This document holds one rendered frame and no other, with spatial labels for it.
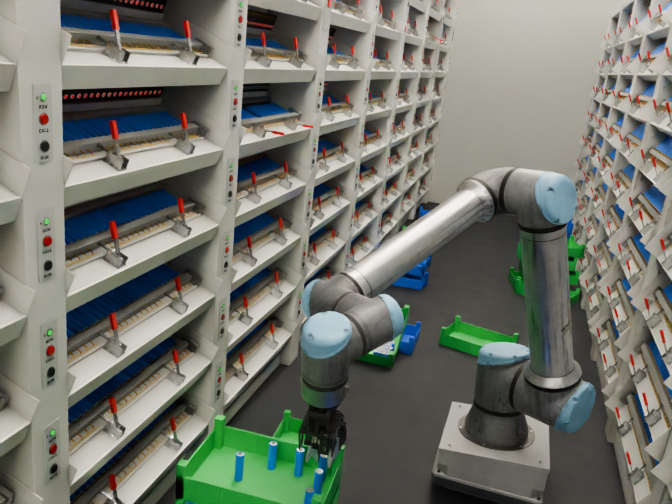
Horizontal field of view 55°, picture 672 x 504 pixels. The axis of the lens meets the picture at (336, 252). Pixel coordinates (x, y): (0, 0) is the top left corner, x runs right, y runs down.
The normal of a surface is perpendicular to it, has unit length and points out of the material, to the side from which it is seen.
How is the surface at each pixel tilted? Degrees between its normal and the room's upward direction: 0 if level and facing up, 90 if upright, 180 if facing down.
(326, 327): 20
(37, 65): 90
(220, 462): 0
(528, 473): 90
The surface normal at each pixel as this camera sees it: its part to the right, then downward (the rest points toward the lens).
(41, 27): 0.95, 0.18
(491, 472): -0.29, 0.25
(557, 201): 0.62, 0.09
